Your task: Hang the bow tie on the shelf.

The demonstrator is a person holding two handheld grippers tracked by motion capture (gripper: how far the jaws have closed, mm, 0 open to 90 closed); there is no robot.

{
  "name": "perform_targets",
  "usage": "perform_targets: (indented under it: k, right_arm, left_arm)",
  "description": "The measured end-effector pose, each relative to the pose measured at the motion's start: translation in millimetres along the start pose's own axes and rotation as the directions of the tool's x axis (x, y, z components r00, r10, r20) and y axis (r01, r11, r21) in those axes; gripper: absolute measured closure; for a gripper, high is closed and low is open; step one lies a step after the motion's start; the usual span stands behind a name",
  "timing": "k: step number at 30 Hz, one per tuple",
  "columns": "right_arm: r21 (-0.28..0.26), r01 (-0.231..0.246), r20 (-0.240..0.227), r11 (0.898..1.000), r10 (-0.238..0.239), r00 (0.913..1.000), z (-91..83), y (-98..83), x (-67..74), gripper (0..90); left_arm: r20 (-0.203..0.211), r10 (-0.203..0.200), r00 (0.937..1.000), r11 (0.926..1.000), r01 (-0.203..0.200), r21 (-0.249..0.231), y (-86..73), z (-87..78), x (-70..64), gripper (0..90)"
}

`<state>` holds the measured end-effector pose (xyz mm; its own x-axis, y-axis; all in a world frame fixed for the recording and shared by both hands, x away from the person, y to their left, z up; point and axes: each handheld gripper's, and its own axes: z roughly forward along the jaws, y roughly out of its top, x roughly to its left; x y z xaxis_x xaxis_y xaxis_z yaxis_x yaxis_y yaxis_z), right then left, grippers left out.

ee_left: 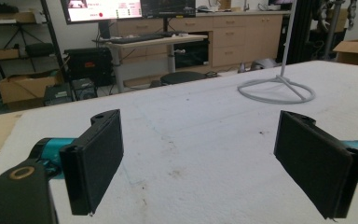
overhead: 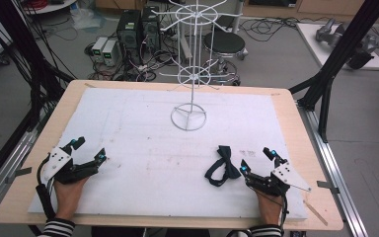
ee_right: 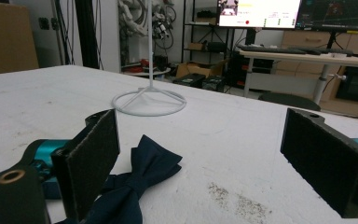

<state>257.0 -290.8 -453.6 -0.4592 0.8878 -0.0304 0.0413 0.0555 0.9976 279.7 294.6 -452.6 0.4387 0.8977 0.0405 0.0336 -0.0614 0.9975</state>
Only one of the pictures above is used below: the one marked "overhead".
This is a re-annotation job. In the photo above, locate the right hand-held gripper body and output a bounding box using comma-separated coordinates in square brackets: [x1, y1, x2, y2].
[247, 161, 312, 198]

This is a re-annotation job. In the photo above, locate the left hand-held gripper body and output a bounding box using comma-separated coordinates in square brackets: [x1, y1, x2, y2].
[41, 146, 100, 185]

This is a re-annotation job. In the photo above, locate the dark blue bow tie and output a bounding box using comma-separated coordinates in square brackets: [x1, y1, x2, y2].
[204, 145, 242, 188]

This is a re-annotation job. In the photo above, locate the white wire display rack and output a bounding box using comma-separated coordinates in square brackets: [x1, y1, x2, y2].
[150, 0, 236, 131]

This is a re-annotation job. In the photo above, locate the person's left hand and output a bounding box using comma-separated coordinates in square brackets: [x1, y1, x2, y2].
[53, 176, 90, 221]

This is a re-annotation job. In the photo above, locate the person's right hand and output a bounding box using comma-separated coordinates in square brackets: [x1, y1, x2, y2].
[256, 190, 284, 226]

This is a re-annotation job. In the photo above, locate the wooden stick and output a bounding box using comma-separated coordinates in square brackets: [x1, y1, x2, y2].
[303, 199, 329, 227]

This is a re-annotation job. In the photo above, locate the white foam mat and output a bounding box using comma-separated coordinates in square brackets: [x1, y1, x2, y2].
[28, 87, 309, 221]

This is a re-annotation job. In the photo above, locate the white power supply unit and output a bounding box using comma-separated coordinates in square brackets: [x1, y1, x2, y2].
[91, 36, 109, 62]
[102, 39, 119, 67]

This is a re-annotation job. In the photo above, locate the black metal stand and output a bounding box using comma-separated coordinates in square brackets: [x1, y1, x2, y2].
[0, 0, 77, 132]
[288, 0, 379, 143]

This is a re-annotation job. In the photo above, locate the black round stool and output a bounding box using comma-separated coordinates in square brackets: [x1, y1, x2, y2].
[203, 31, 249, 61]

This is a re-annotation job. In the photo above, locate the black computer tower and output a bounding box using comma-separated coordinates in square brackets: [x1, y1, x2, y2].
[115, 9, 142, 63]
[140, 5, 162, 53]

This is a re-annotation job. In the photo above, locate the white floor board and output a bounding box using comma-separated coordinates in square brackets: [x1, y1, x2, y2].
[295, 22, 379, 71]

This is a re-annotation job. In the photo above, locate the white round table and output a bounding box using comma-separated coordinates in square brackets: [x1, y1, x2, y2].
[22, 0, 79, 16]

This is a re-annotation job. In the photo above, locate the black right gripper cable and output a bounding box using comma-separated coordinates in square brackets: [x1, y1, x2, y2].
[247, 184, 290, 231]

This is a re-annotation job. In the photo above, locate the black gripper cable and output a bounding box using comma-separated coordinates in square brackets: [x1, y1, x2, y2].
[247, 184, 290, 231]
[35, 153, 57, 221]

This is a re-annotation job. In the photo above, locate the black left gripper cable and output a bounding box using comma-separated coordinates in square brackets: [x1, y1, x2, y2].
[35, 153, 57, 221]

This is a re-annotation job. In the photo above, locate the aluminium rail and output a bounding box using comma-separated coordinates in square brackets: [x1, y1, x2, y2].
[0, 102, 54, 222]
[296, 102, 370, 237]

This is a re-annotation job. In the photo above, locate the tangle of black floor cables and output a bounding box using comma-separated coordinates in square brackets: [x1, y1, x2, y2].
[84, 33, 179, 83]

